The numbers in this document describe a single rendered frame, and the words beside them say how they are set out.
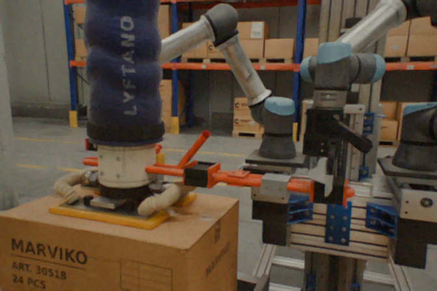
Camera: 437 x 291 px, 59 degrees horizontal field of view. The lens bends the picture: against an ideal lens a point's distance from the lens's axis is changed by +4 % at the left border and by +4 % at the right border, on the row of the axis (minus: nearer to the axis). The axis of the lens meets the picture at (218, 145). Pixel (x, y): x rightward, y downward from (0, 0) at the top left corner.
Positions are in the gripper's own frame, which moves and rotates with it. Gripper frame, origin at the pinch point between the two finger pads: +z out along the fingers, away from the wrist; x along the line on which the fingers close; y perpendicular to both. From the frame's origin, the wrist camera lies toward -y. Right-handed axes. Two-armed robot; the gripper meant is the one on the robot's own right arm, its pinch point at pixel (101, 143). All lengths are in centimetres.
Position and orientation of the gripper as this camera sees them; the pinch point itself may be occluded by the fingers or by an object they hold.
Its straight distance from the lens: 157.6
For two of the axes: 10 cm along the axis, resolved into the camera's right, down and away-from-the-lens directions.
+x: 3.6, -1.6, 9.2
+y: 9.3, 1.0, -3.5
